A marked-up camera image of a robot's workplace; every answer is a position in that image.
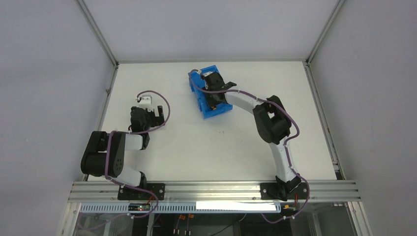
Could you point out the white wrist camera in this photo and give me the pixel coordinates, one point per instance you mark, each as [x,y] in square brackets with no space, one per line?
[204,75]
[145,102]

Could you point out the slotted white cable duct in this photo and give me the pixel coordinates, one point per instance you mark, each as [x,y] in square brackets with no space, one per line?
[197,207]

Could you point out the right aluminium frame post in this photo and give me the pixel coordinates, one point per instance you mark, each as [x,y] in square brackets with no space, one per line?
[308,68]

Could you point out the small circuit board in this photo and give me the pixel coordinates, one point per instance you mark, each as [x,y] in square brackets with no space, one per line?
[139,207]

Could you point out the left aluminium frame post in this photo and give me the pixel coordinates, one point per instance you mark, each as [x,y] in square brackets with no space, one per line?
[95,29]

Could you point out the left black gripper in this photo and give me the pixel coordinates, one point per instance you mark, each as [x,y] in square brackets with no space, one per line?
[155,118]

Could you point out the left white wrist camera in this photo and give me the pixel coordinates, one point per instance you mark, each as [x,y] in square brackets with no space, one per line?
[145,102]

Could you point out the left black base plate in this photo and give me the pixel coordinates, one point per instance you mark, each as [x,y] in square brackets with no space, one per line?
[129,194]

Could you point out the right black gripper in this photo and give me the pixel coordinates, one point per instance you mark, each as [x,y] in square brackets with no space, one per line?
[216,82]

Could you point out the aluminium front rail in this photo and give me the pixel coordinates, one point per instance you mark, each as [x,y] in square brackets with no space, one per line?
[320,191]

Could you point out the blue plastic bin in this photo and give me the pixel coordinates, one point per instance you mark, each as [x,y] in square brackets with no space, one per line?
[206,110]

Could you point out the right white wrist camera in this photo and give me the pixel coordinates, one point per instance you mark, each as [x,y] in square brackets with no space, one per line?
[204,75]

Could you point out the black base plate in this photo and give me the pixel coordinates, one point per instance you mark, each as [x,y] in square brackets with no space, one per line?
[129,194]
[270,193]

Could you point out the aluminium frame post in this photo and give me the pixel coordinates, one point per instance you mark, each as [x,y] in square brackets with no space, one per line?
[95,29]
[308,68]

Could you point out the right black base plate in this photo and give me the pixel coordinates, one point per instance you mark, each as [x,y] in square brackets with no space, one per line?
[270,193]

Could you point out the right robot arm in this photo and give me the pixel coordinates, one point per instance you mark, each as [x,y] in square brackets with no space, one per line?
[272,122]

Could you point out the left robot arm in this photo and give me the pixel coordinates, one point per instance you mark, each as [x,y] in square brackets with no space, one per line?
[104,155]

